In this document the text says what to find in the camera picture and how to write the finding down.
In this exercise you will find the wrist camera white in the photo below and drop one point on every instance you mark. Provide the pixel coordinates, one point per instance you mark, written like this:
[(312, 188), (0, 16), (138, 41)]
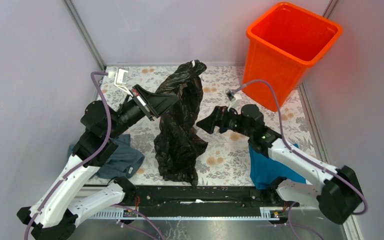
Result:
[(234, 99), (120, 81)]

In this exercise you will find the orange plastic trash bin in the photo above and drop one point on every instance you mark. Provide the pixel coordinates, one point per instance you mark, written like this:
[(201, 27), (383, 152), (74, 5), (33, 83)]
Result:
[(284, 43)]

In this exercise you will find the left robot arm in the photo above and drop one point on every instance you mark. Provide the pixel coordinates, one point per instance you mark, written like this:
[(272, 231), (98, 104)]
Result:
[(57, 214)]

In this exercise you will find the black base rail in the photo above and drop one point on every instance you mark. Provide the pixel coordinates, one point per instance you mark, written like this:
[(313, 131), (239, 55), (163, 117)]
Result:
[(171, 198)]

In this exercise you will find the grey-blue cloth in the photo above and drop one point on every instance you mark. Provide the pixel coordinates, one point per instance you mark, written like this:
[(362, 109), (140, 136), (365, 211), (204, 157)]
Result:
[(125, 161)]

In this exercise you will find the floral patterned mat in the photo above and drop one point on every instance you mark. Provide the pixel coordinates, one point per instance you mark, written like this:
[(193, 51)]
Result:
[(226, 161)]

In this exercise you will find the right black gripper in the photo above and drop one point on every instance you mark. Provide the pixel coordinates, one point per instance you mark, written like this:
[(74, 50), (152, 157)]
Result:
[(218, 117)]

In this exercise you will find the slotted metal cable duct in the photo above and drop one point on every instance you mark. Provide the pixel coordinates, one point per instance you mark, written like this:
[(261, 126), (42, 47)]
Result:
[(240, 214)]

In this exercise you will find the bright blue cloth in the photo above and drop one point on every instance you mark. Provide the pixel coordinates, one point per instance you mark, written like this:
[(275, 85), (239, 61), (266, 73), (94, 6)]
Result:
[(264, 170)]

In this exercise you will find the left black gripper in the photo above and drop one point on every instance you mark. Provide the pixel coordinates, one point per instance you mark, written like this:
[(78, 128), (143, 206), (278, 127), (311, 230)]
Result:
[(152, 104)]

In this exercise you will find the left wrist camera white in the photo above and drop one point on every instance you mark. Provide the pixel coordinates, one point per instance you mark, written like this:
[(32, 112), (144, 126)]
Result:
[(120, 81)]

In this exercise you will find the black trash bag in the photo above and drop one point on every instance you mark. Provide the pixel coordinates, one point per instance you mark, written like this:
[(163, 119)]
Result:
[(178, 145)]

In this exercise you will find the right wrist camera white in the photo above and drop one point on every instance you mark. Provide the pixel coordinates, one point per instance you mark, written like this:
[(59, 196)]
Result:
[(234, 99)]

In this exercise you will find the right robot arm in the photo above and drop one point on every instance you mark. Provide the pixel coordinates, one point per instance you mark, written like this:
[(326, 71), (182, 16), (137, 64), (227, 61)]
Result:
[(336, 192)]

